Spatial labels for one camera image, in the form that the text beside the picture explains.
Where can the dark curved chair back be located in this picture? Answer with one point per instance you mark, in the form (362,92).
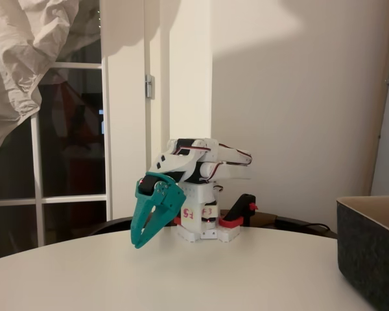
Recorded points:
(123,223)

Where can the silver door hinge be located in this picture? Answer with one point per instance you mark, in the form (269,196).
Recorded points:
(149,85)

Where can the black clamp with red pad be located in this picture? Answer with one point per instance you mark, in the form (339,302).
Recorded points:
(177,220)
(243,207)

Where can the dark grey felt box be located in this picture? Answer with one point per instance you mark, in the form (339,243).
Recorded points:
(369,259)

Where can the light wooden post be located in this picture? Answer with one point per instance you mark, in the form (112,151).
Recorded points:
(380,97)

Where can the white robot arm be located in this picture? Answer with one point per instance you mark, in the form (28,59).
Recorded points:
(227,171)

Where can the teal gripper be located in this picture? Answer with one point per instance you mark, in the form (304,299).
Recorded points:
(156,202)

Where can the beige crumpled curtain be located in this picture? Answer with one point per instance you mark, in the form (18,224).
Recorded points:
(13,64)

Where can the white glazed door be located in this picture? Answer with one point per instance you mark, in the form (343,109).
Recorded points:
(106,145)

